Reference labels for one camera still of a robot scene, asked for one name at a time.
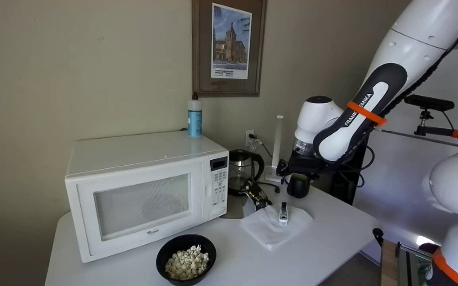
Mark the framed church picture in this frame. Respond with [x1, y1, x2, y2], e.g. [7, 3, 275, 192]
[192, 0, 268, 98]

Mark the heap of popcorn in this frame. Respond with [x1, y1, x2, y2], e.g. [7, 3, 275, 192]
[165, 245, 210, 281]

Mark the white and blue bottle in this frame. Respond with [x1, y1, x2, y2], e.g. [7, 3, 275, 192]
[188, 92, 203, 138]

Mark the camera on mount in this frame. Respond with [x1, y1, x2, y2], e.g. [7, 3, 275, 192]
[379, 94, 458, 149]

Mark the black bowl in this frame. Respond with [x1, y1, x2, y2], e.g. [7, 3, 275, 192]
[156, 234, 217, 286]

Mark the black mug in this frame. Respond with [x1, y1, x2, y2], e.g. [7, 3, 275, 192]
[285, 174, 311, 199]

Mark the black glass electric kettle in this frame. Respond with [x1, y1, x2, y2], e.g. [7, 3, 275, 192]
[228, 149, 265, 196]

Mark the microwave door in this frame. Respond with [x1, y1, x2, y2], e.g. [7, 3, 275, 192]
[66, 160, 208, 263]

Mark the black cable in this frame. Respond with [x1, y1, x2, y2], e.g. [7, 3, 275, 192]
[249, 134, 274, 160]

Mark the white microwave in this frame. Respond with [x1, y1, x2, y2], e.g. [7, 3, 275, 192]
[65, 131, 229, 263]

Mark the white desk lamp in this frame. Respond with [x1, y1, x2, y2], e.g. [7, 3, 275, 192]
[264, 115, 290, 184]

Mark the white paper napkin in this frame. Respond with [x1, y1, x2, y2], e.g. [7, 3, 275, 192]
[240, 203, 313, 251]

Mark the white backdrop board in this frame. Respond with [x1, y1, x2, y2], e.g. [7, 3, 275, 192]
[352, 47, 458, 263]

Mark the white brush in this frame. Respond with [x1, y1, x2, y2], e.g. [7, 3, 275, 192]
[278, 201, 289, 227]

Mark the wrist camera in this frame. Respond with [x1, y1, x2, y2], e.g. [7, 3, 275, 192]
[276, 158, 292, 178]

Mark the black popcorn bag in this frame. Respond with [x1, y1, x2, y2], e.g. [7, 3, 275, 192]
[240, 178, 273, 211]

